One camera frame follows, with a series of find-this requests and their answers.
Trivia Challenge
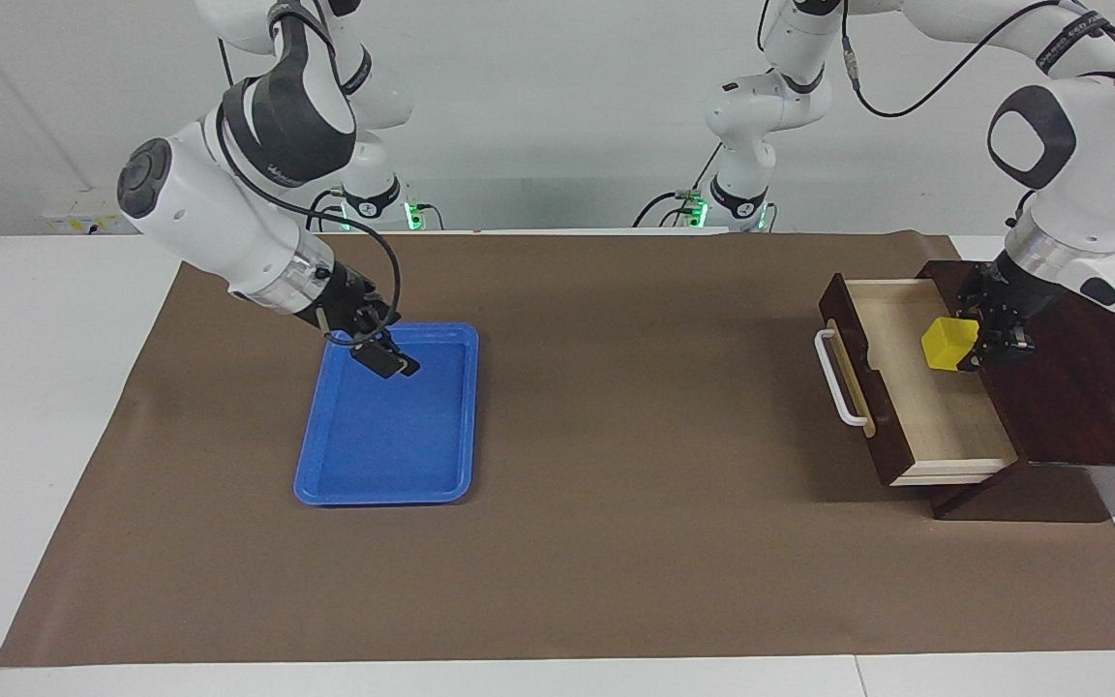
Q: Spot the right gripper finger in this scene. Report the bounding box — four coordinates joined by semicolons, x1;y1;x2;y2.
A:
350;333;405;381
378;328;421;378

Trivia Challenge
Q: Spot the yellow cube block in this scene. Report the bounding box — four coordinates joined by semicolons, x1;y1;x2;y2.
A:
921;317;981;374

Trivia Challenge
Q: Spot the wooden drawer with dark front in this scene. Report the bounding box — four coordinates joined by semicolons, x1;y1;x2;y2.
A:
815;273;1022;488

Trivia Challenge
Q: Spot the white drawer handle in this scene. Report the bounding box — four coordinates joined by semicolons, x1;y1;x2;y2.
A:
815;327;871;429

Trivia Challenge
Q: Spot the blue plastic tray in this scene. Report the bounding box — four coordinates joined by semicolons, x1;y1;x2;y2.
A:
293;322;480;508

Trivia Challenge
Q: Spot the dark brown wooden cabinet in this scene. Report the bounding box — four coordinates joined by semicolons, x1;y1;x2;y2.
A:
916;259;1115;522

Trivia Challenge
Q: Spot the white yellow labelled strip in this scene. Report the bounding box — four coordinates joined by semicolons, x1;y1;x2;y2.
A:
43;213;135;236

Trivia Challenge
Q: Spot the brown paper table mat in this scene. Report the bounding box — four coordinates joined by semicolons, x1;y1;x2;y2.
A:
0;230;1115;668

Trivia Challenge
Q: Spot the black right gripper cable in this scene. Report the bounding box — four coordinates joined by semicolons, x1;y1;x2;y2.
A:
217;97;404;349

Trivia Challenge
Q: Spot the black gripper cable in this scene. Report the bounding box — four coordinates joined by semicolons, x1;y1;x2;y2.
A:
842;0;1115;119
217;97;404;349

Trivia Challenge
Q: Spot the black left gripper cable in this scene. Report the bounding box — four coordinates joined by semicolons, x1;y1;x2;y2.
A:
842;0;1115;119

